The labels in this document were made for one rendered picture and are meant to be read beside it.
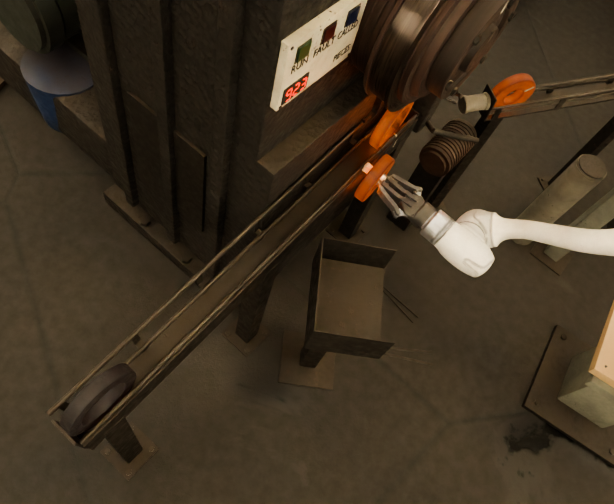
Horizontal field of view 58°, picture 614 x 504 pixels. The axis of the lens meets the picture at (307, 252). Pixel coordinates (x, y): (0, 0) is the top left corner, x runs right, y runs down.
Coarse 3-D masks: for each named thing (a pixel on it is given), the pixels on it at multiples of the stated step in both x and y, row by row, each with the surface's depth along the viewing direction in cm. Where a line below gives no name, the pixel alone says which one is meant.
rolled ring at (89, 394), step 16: (112, 368) 119; (128, 368) 123; (96, 384) 115; (112, 384) 117; (128, 384) 126; (80, 400) 113; (96, 400) 115; (112, 400) 128; (64, 416) 114; (80, 416) 114; (96, 416) 125; (80, 432) 122
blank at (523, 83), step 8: (504, 80) 180; (512, 80) 179; (520, 80) 179; (528, 80) 180; (496, 88) 182; (504, 88) 180; (512, 88) 181; (520, 88) 182; (528, 88) 184; (496, 96) 183; (504, 96) 184; (512, 96) 189; (520, 96) 187; (528, 96) 188; (496, 104) 187; (504, 104) 188
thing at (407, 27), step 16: (416, 0) 113; (432, 0) 112; (400, 16) 115; (416, 16) 114; (432, 16) 113; (400, 32) 116; (416, 32) 114; (384, 48) 120; (400, 48) 118; (384, 64) 123; (400, 64) 119; (384, 80) 126; (384, 96) 132
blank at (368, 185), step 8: (384, 160) 155; (392, 160) 156; (376, 168) 153; (384, 168) 154; (368, 176) 154; (376, 176) 153; (360, 184) 155; (368, 184) 154; (360, 192) 157; (368, 192) 156; (360, 200) 160
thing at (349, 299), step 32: (320, 256) 143; (352, 256) 153; (384, 256) 151; (320, 288) 152; (352, 288) 154; (320, 320) 149; (352, 320) 150; (288, 352) 204; (320, 352) 187; (352, 352) 145; (384, 352) 142; (320, 384) 201
